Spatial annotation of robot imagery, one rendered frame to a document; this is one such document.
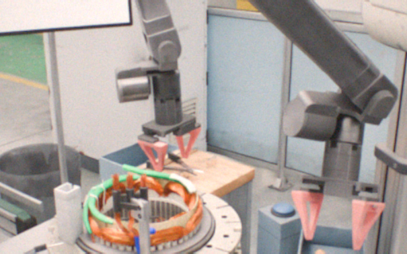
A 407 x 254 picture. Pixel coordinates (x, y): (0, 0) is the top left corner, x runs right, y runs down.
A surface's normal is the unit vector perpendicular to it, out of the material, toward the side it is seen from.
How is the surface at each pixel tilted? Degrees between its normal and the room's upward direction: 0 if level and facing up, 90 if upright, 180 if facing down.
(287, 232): 90
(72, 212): 90
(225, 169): 0
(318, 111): 107
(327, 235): 90
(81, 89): 90
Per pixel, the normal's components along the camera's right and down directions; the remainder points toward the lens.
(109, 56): -0.62, 0.27
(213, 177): 0.00, -0.94
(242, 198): 0.77, 0.22
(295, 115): -0.90, -0.15
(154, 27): 0.22, 0.35
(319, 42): 0.22, 0.63
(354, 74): 0.04, 0.50
